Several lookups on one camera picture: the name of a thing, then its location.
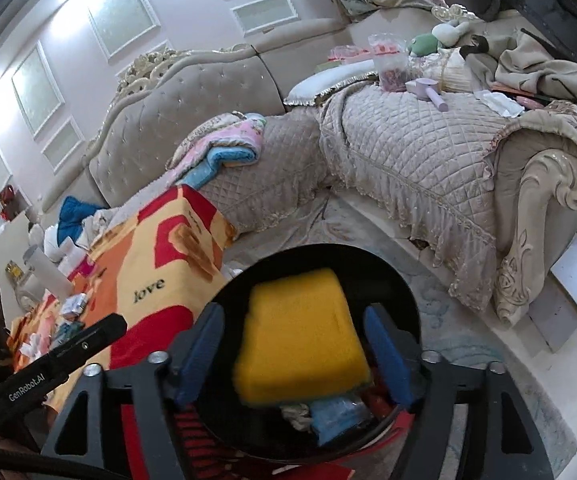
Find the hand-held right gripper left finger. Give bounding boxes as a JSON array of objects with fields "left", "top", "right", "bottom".
[{"left": 41, "top": 304, "right": 225, "bottom": 480}]

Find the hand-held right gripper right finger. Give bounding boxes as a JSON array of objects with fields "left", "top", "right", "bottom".
[{"left": 363, "top": 304, "right": 554, "bottom": 480}]

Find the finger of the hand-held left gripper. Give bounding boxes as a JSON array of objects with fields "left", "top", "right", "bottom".
[{"left": 48, "top": 314, "right": 128, "bottom": 368}]

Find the white medicine box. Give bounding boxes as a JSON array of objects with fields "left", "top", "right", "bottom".
[{"left": 61, "top": 294, "right": 90, "bottom": 320}]

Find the black round bin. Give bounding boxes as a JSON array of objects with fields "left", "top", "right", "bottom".
[{"left": 196, "top": 245, "right": 421, "bottom": 463}]

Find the yellow sponge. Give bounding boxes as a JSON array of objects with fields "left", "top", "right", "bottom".
[{"left": 233, "top": 267, "right": 371, "bottom": 406}]

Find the teal packet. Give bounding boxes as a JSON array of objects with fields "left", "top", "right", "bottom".
[{"left": 52, "top": 321, "right": 86, "bottom": 348}]

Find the blue face mask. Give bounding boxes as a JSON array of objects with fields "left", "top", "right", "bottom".
[{"left": 311, "top": 395, "right": 374, "bottom": 446}]

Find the white thermos bottle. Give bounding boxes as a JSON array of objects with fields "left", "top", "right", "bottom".
[{"left": 22, "top": 245, "right": 74, "bottom": 298}]

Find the red orange printed blanket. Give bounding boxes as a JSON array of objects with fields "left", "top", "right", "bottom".
[{"left": 8, "top": 185, "right": 239, "bottom": 480}]

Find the white plush pillow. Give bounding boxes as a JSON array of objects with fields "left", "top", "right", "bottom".
[{"left": 28, "top": 222, "right": 76, "bottom": 261}]

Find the crumpled white tissue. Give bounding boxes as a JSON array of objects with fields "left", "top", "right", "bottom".
[{"left": 281, "top": 400, "right": 319, "bottom": 433}]

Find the white crumpled cloth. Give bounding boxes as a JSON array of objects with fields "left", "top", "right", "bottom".
[{"left": 81, "top": 207, "right": 119, "bottom": 248}]

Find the blue quilted jacket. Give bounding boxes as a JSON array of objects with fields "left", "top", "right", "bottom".
[{"left": 57, "top": 196, "right": 104, "bottom": 251}]

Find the white cabinet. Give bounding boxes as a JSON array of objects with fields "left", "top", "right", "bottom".
[{"left": 0, "top": 205, "right": 44, "bottom": 281}]

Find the white floor board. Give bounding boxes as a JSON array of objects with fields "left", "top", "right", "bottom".
[{"left": 528, "top": 255, "right": 577, "bottom": 351}]

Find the quilted beige sofa cover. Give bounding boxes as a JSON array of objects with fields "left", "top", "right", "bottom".
[
  {"left": 201, "top": 110, "right": 339, "bottom": 231},
  {"left": 318, "top": 87, "right": 524, "bottom": 311}
]

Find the folded pink blue blanket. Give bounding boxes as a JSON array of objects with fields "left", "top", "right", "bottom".
[{"left": 166, "top": 112, "right": 269, "bottom": 191}]

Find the beige tufted sofa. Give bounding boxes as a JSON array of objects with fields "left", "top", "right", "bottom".
[{"left": 18, "top": 2, "right": 577, "bottom": 331}]

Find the lavender scoop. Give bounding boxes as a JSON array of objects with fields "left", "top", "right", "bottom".
[{"left": 405, "top": 77, "right": 450, "bottom": 112}]

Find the white tissue paper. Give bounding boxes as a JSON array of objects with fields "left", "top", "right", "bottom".
[{"left": 473, "top": 89, "right": 524, "bottom": 117}]

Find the white pillow gold trim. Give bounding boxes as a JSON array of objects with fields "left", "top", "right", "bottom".
[{"left": 283, "top": 57, "right": 384, "bottom": 107}]

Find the clear plastic snack jar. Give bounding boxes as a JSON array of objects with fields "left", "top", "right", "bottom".
[{"left": 368, "top": 32, "right": 411, "bottom": 93}]

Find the green plush toy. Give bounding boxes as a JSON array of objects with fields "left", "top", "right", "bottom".
[{"left": 408, "top": 32, "right": 441, "bottom": 57}]

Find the beige throw cloth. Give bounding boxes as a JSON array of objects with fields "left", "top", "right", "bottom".
[{"left": 483, "top": 30, "right": 577, "bottom": 171}]

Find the dark padded jacket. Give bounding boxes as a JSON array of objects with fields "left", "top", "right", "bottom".
[{"left": 463, "top": 0, "right": 577, "bottom": 78}]

